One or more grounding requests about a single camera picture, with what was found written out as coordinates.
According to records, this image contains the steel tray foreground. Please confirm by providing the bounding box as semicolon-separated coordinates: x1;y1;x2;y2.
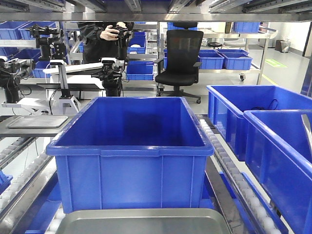
56;208;230;234

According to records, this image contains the blue crate facing camera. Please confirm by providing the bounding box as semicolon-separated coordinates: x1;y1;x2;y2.
46;97;214;214

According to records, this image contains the blue crate right rear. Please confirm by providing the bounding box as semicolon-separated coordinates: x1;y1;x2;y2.
206;85;312;161

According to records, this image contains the black office chair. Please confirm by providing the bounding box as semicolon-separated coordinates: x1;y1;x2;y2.
155;21;204;104

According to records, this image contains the person in black clothes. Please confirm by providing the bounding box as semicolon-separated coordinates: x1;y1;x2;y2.
77;21;134;63

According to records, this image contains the blue crate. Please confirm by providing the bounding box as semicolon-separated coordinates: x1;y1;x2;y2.
206;85;312;161
244;110;312;234

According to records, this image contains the blue crate right front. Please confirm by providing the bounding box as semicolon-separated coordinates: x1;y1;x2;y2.
244;110;312;234

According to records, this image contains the steel tray on shelf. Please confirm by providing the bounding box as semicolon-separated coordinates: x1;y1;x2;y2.
6;115;68;129

